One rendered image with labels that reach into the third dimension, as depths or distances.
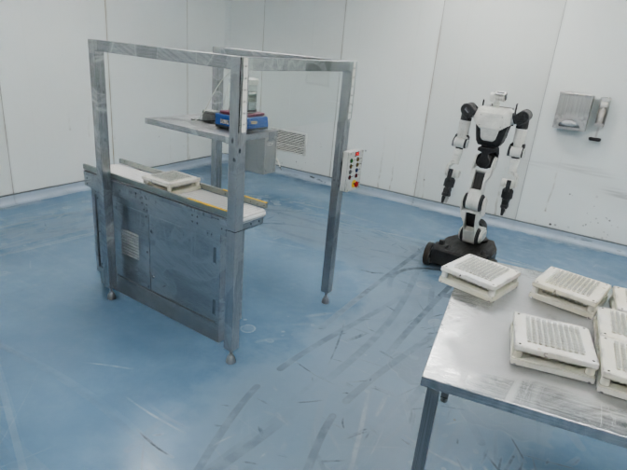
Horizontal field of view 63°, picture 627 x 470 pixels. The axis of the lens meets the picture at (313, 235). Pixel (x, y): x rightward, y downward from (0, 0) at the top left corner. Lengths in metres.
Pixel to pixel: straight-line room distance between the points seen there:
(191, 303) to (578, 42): 4.34
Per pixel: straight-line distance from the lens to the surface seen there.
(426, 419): 1.74
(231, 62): 2.49
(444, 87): 6.05
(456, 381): 1.65
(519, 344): 1.78
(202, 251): 3.02
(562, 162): 5.86
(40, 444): 2.69
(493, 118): 4.35
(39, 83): 5.83
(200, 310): 3.20
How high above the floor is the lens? 1.74
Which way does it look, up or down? 21 degrees down
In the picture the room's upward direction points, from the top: 5 degrees clockwise
